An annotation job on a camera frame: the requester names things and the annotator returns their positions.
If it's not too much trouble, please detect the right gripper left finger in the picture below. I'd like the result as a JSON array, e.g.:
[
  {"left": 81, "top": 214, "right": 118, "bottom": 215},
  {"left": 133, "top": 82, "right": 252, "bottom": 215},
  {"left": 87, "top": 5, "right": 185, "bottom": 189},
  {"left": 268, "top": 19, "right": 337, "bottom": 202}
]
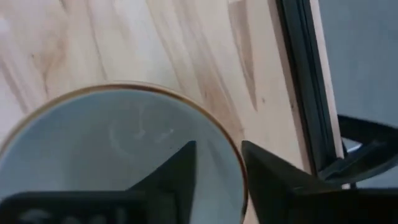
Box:
[{"left": 127, "top": 140, "right": 198, "bottom": 224}]

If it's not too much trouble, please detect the black metal stand strut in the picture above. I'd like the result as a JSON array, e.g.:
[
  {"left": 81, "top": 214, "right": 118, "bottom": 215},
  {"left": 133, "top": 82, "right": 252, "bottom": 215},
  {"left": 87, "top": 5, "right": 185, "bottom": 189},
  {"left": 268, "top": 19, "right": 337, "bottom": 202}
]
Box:
[{"left": 318, "top": 114, "right": 398, "bottom": 187}]

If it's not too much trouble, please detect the black table edge rail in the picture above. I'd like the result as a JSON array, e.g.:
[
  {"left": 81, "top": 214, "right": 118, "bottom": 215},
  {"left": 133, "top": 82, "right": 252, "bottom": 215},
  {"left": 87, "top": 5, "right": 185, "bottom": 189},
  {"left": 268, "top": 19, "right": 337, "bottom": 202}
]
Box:
[{"left": 275, "top": 0, "right": 338, "bottom": 175}]

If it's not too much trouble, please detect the pale glazed cup brown rim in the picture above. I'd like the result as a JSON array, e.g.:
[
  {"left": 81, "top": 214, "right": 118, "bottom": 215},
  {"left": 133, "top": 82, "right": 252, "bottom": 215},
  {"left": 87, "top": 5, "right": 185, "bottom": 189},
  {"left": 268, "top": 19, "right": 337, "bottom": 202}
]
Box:
[{"left": 0, "top": 82, "right": 249, "bottom": 224}]

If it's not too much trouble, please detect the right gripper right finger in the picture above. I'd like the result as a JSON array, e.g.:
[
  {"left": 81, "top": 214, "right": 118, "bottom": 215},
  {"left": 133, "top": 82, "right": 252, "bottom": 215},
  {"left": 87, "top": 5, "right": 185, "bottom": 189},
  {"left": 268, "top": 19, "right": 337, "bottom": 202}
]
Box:
[{"left": 241, "top": 140, "right": 330, "bottom": 224}]

